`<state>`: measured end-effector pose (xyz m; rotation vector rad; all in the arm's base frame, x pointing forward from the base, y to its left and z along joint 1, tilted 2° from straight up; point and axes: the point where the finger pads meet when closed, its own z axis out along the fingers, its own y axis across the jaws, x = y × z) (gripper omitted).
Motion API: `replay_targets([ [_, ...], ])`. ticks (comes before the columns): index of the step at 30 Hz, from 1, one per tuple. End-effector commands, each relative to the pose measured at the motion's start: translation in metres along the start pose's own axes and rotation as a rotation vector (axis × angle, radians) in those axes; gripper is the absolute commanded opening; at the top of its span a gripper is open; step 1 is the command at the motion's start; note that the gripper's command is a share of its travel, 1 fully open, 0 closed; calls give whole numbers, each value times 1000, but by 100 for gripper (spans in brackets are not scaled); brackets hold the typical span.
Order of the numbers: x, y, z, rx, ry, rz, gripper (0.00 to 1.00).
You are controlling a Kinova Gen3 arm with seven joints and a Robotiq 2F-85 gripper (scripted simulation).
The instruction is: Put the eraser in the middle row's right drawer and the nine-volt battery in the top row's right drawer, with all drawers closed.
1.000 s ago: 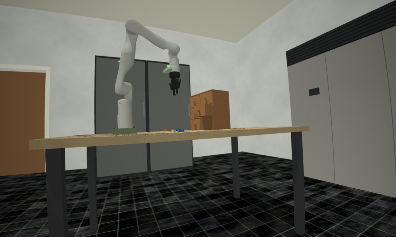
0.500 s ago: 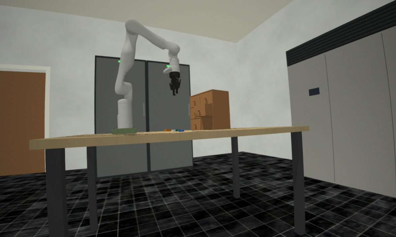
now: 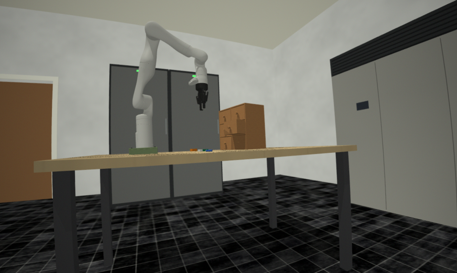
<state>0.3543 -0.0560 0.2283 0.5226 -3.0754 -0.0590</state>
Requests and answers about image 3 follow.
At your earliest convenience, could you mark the orange-brown wooden chest of drawers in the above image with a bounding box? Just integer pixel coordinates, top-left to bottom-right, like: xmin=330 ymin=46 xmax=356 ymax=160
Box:
xmin=219 ymin=103 xmax=266 ymax=149

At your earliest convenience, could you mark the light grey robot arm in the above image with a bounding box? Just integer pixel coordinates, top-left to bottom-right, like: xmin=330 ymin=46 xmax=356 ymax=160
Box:
xmin=132 ymin=21 xmax=208 ymax=148

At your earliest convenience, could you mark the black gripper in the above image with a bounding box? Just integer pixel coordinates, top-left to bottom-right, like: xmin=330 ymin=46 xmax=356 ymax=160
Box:
xmin=195 ymin=83 xmax=208 ymax=111

